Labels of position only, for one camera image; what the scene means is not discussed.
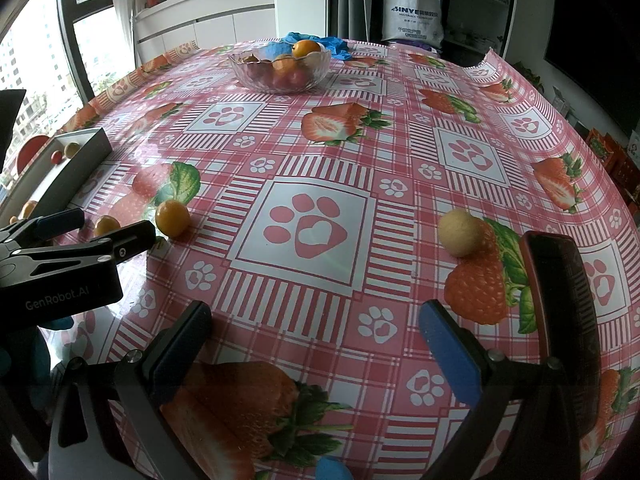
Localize white cabinet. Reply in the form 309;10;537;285
131;0;276;64

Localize grey curtain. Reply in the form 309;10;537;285
331;0;374;42

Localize person's blue trousers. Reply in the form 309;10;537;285
27;330;69;379

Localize heap of tomatoes and kumquats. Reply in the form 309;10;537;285
239;40;322;88

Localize orange cardboard boxes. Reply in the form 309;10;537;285
584;129;640;197

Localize clear glass bowl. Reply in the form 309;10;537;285
229;45;332;94

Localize large orange kumquat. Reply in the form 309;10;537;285
155;200;191;239

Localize white printed bag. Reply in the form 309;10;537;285
382;0;445;44

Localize high-rise buildings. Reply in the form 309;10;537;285
0;0;66;181

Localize black window frame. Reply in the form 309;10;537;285
56;0;97;104

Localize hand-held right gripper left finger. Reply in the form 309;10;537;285
47;300;214;480

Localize black screen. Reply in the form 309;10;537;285
544;0;640;134

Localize pale yellow round fruit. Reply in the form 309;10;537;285
439;210;487;258

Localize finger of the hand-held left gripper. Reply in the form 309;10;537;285
10;220;157;264
0;207;86;249

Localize red round chair back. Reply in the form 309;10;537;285
16;136;51;174

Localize pink strawberry paw tablecloth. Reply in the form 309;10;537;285
0;37;640;480

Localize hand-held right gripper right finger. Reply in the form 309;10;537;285
419;300;584;480

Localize grey rectangular tray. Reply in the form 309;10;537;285
0;127;114;222

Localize dark shelf with dishes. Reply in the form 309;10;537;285
445;0;517;57

